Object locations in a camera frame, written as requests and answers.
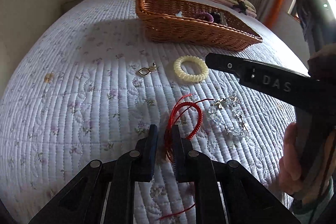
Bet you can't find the red string bracelet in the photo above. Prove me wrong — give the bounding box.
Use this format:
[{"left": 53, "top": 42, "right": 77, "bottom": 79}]
[{"left": 157, "top": 93, "right": 215, "bottom": 222}]

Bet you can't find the light blue hair clip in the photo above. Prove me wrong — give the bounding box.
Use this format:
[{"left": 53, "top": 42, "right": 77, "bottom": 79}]
[{"left": 175, "top": 11, "right": 183, "bottom": 18}]

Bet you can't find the teal sleeve forearm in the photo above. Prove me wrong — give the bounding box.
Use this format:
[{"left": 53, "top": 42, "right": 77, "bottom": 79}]
[{"left": 290, "top": 178, "right": 334, "bottom": 223}]

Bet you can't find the person's right hand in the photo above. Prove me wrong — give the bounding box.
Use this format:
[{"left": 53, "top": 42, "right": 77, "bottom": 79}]
[{"left": 278, "top": 122, "right": 302, "bottom": 195}]

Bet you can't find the gold keyring clasp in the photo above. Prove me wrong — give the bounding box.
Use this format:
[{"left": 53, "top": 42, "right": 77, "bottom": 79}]
[{"left": 137, "top": 63, "right": 158, "bottom": 77}]

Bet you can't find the white quilted floral bedspread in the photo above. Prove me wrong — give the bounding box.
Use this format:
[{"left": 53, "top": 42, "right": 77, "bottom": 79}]
[{"left": 1, "top": 0, "right": 294, "bottom": 223}]

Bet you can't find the black bow on blanket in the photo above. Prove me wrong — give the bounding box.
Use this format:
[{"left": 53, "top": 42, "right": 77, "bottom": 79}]
[{"left": 232, "top": 0, "right": 247, "bottom": 15}]

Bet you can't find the black hair scrunchie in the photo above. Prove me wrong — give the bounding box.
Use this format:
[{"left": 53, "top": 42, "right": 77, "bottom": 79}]
[{"left": 210, "top": 12, "right": 222, "bottom": 24}]

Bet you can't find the brown wicker basket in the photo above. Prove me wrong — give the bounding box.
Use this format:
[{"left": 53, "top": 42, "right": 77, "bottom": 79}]
[{"left": 135, "top": 0, "right": 263, "bottom": 52}]

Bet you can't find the bedside nightstand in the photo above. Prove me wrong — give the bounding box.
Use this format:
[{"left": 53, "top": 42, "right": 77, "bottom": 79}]
[{"left": 60, "top": 0, "right": 84, "bottom": 14}]

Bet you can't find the clear crystal bead bracelet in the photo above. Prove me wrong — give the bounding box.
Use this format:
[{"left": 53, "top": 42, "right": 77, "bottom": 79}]
[{"left": 207, "top": 93, "right": 249, "bottom": 138}]

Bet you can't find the cream spiral hair tie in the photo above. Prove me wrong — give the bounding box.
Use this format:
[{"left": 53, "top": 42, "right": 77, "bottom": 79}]
[{"left": 172, "top": 54, "right": 210, "bottom": 84}]

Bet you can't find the purple spiral hair tie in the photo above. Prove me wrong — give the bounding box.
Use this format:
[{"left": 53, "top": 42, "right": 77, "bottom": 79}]
[{"left": 194, "top": 12, "right": 214, "bottom": 22}]

